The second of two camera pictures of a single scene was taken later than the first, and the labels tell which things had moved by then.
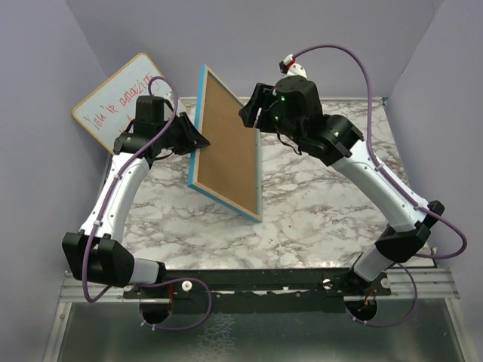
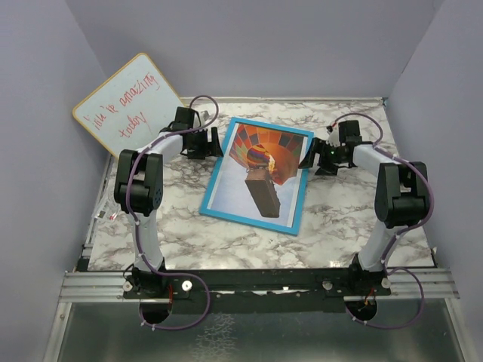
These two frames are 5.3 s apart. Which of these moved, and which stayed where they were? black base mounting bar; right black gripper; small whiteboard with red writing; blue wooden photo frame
Moved: right black gripper; blue wooden photo frame
Stayed: black base mounting bar; small whiteboard with red writing
